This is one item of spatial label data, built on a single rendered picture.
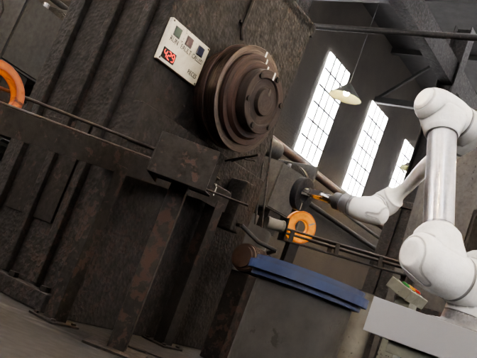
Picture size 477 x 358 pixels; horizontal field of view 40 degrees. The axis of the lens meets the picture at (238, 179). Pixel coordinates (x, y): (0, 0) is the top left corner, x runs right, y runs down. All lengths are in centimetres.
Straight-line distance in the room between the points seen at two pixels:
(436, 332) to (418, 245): 27
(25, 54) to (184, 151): 499
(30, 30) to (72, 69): 406
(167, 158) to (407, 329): 93
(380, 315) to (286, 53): 163
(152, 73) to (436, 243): 129
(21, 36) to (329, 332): 571
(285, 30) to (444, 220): 152
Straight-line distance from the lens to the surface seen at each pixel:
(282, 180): 1089
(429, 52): 1146
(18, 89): 220
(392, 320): 219
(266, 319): 162
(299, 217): 315
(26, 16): 698
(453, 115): 244
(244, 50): 288
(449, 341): 212
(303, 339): 161
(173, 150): 217
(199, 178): 214
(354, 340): 304
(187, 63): 281
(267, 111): 290
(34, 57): 712
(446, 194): 227
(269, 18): 326
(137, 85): 266
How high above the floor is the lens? 33
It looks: 9 degrees up
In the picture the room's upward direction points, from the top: 21 degrees clockwise
